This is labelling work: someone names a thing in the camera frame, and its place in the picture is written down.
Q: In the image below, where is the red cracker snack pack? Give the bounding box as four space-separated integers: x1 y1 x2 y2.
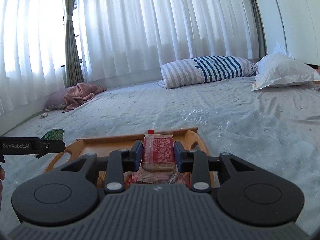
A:
125 167 191 189

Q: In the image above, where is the red clear biscuit packet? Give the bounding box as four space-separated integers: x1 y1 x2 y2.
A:
142 129 176 172

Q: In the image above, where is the green snack packet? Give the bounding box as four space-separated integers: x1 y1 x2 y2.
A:
35 129 66 159

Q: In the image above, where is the person's left hand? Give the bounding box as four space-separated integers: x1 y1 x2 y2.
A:
0 166 5 203

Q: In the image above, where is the wooden serving tray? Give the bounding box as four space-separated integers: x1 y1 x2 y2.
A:
46 127 209 172

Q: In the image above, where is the mauve pillow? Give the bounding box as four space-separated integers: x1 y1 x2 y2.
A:
44 88 69 111

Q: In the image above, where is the pink crumpled blanket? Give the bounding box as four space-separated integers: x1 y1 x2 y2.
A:
62 82 106 112

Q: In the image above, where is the light blue bed sheet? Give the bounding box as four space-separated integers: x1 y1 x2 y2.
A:
9 77 319 233

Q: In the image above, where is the striped blue white pillow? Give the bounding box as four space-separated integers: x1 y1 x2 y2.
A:
158 56 257 89

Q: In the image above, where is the green drape curtain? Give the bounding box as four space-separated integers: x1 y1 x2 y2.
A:
63 0 84 87

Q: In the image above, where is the white sheer curtain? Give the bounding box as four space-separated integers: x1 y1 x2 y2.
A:
1 0 263 114

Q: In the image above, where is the white wardrobe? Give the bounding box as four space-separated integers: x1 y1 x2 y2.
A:
257 0 319 66

